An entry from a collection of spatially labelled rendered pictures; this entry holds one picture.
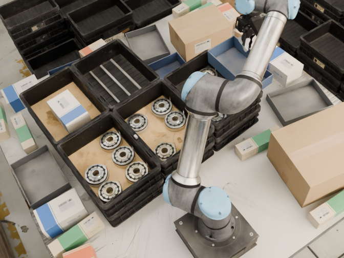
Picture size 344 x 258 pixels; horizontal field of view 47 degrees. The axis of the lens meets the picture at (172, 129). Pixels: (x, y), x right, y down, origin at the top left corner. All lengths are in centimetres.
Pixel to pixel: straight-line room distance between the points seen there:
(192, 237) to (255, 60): 75
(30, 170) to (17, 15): 160
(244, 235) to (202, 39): 112
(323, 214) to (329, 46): 148
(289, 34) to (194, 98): 192
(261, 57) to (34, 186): 125
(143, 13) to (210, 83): 196
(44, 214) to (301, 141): 116
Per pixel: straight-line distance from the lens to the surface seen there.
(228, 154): 197
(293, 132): 183
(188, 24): 235
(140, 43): 251
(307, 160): 176
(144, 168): 177
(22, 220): 285
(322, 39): 304
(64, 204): 186
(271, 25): 146
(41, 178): 207
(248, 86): 135
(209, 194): 149
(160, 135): 189
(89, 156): 190
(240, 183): 189
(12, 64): 378
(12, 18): 339
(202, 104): 137
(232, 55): 187
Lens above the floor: 238
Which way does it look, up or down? 54 degrees down
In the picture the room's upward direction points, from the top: 9 degrees counter-clockwise
